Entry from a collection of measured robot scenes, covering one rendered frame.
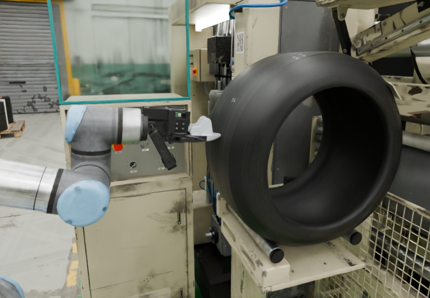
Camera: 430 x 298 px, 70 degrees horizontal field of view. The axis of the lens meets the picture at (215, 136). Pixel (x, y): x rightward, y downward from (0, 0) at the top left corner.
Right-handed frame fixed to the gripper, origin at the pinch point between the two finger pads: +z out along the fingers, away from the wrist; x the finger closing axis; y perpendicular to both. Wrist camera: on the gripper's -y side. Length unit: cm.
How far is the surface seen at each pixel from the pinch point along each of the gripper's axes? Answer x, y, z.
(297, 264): -3, -40, 31
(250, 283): 27, -71, 33
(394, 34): 2, 35, 57
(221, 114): 3.3, 5.9, 2.2
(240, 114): -7.1, 7.6, 3.4
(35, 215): 233, -135, -90
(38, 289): 121, -132, -67
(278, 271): -9.9, -36.9, 20.1
